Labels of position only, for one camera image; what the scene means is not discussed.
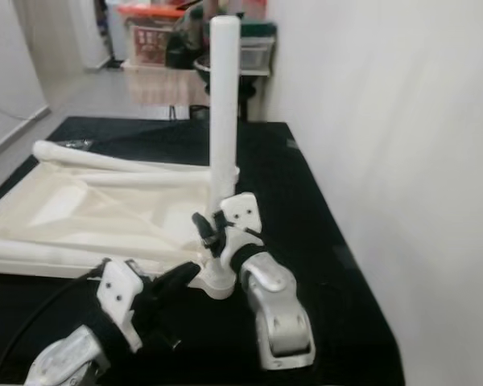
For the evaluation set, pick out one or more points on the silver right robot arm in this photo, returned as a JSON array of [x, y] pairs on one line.
[[278, 322]]

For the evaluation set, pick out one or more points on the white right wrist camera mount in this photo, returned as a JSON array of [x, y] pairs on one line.
[[241, 211]]

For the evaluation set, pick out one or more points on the beige side table cloth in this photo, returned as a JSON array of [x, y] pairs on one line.
[[161, 84]]

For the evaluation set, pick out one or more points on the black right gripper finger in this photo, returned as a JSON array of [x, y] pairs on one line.
[[202, 229]]

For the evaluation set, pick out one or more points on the clear plastic storage container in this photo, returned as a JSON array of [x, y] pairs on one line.
[[258, 55]]

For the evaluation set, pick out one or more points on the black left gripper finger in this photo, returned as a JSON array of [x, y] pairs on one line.
[[179, 279]]

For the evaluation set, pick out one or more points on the green pot lid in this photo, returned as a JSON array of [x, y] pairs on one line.
[[258, 29]]

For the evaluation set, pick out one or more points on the orange lidded storage box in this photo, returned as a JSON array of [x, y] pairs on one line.
[[149, 44]]

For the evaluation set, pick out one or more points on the white plastic children table top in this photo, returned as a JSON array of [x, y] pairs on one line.
[[113, 209]]

